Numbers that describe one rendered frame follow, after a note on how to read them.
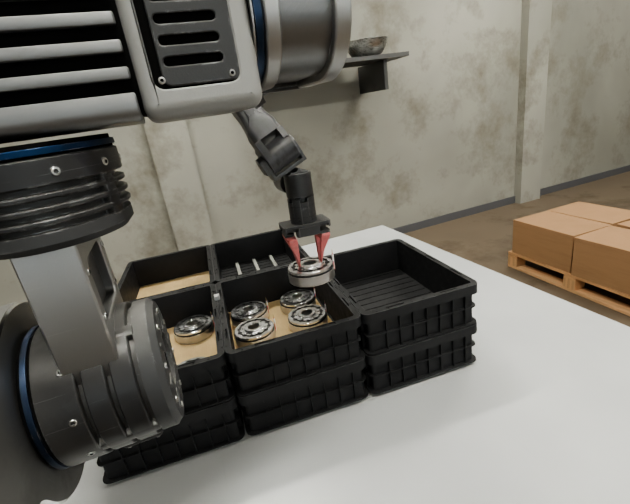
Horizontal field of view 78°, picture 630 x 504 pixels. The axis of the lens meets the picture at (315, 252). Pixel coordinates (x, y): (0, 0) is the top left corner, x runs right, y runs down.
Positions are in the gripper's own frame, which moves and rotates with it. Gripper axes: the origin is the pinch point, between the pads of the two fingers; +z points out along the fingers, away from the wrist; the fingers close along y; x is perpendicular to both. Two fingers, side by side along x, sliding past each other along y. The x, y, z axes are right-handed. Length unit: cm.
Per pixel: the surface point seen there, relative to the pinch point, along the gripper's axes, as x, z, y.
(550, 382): 20, 35, -48
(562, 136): -300, 28, -388
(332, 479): 24.1, 35.8, 7.0
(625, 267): -72, 72, -196
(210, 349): -11.9, 22.2, 26.3
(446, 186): -284, 57, -222
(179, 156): -247, -16, 37
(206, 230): -250, 46, 29
